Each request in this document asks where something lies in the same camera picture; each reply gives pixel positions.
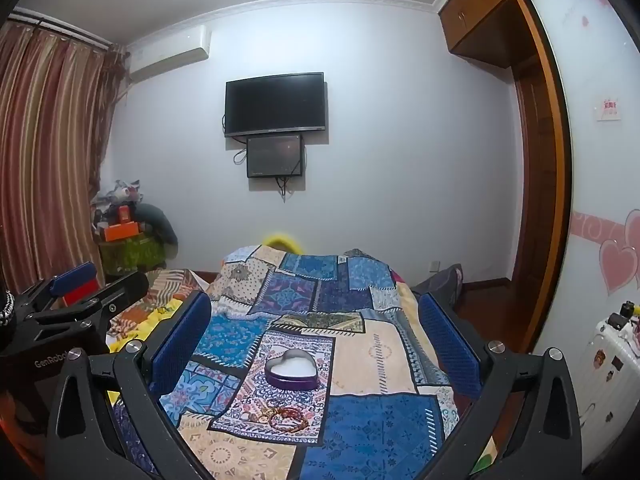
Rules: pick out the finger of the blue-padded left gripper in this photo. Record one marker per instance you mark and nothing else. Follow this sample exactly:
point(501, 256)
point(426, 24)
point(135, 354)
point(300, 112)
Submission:
point(69, 287)
point(113, 299)

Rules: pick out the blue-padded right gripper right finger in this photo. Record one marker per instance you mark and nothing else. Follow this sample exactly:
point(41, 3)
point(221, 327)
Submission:
point(522, 421)

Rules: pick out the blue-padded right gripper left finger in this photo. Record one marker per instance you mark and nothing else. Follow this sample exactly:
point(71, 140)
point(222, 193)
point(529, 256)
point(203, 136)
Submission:
point(84, 439)

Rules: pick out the purple heart-shaped tin box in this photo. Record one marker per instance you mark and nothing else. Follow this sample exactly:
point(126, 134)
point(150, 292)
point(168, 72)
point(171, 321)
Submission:
point(293, 370)

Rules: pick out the yellow blanket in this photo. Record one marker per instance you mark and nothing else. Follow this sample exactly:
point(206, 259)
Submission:
point(144, 329)

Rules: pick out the orange box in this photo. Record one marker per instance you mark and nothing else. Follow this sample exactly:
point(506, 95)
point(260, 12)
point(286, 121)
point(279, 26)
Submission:
point(121, 231)

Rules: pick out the dark bag on floor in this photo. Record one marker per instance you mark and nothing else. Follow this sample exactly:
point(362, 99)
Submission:
point(445, 286)

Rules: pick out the red striped curtain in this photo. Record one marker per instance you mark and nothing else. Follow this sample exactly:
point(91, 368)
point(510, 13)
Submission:
point(58, 98)

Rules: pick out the blue patchwork bedspread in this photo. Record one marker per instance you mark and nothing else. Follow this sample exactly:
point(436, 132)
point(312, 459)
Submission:
point(383, 408)

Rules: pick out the small black wall monitor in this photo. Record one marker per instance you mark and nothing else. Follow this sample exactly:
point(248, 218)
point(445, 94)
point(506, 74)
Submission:
point(275, 156)

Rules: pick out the white wall air conditioner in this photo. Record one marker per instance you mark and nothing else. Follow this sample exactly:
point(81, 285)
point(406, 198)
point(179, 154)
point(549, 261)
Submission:
point(169, 53)

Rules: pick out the large black wall television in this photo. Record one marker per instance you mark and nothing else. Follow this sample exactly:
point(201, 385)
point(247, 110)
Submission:
point(285, 103)

